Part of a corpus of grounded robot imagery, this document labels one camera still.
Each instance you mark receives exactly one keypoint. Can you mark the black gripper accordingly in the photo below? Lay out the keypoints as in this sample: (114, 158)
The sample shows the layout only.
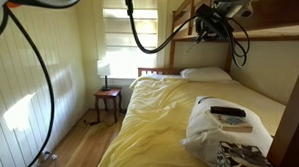
(210, 21)

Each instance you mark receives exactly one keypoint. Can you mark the white bed sheet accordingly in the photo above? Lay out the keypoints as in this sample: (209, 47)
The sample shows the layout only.
(156, 76)

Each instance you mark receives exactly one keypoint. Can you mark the flat white pillow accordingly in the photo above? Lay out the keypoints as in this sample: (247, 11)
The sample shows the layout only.
(206, 74)

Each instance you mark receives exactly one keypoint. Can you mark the black remote control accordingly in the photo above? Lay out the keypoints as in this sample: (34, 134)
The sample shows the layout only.
(228, 111)

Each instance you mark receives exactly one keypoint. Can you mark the paperback book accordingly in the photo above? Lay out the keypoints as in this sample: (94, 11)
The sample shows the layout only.
(232, 124)

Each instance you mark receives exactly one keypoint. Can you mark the plump white pillow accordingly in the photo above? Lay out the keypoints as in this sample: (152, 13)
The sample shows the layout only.
(204, 131)

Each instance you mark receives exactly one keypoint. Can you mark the white shade table lamp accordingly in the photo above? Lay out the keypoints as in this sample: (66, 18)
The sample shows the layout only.
(103, 68)

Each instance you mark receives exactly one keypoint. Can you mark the pale yellow blanket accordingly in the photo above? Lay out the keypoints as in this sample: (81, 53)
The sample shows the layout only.
(151, 126)

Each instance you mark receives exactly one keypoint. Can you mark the small wooden nightstand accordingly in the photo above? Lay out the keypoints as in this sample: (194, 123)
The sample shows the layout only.
(107, 94)

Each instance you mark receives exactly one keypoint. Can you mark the patterned black white fabric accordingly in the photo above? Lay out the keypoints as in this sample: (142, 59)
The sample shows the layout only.
(242, 157)

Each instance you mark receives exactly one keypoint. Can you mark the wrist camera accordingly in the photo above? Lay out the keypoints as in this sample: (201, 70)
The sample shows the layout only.
(246, 11)

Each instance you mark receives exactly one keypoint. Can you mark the wooden bunk bed frame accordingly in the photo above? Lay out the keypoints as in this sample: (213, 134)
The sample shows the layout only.
(291, 122)

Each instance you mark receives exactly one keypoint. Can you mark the wall power outlet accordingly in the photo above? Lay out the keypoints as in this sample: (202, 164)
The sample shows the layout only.
(45, 153)

